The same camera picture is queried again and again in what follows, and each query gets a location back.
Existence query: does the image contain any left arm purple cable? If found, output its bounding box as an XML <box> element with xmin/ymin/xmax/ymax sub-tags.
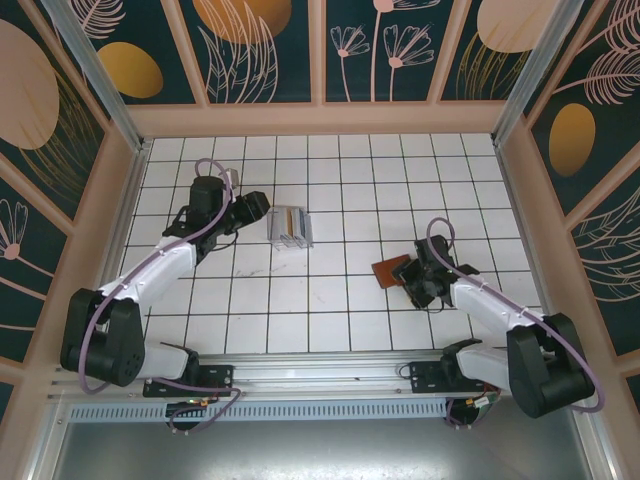
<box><xmin>78</xmin><ymin>158</ymin><xmax>242</xmax><ymax>435</ymax></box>

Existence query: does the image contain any aluminium mounting rail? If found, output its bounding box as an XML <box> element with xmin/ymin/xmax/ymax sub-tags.
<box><xmin>49</xmin><ymin>352</ymin><xmax>516</xmax><ymax>401</ymax></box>

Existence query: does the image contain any aluminium side rail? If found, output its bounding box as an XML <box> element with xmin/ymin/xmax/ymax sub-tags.
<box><xmin>492</xmin><ymin>139</ymin><xmax>559</xmax><ymax>321</ymax></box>
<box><xmin>99</xmin><ymin>142</ymin><xmax>154</xmax><ymax>301</ymax></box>

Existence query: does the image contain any green circuit board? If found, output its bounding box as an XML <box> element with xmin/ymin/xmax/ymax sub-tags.
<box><xmin>469</xmin><ymin>391</ymin><xmax>502</xmax><ymax>417</ymax></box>

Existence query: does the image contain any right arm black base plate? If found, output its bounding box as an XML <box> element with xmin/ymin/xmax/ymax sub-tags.
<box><xmin>407</xmin><ymin>360</ymin><xmax>499</xmax><ymax>396</ymax></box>

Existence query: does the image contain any aluminium frame post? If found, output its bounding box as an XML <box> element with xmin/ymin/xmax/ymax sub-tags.
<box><xmin>42</xmin><ymin>0</ymin><xmax>151</xmax><ymax>156</ymax></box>
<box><xmin>492</xmin><ymin>0</ymin><xmax>596</xmax><ymax>146</ymax></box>

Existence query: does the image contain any slotted grey cable duct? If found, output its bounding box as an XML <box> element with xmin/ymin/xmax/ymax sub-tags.
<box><xmin>67</xmin><ymin>399</ymin><xmax>451</xmax><ymax>421</ymax></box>

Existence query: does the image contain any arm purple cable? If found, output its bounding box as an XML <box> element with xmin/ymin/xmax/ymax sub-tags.
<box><xmin>427</xmin><ymin>217</ymin><xmax>607</xmax><ymax>430</ymax></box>
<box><xmin>78</xmin><ymin>158</ymin><xmax>242</xmax><ymax>435</ymax></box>

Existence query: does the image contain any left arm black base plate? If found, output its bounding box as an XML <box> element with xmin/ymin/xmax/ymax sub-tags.
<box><xmin>143</xmin><ymin>364</ymin><xmax>236</xmax><ymax>399</ymax></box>

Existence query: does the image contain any clear acrylic card stand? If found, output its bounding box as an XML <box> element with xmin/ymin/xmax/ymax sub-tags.
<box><xmin>266</xmin><ymin>203</ymin><xmax>315</xmax><ymax>251</ymax></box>

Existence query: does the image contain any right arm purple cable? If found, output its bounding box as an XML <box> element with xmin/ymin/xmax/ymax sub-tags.
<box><xmin>427</xmin><ymin>217</ymin><xmax>607</xmax><ymax>430</ymax></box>

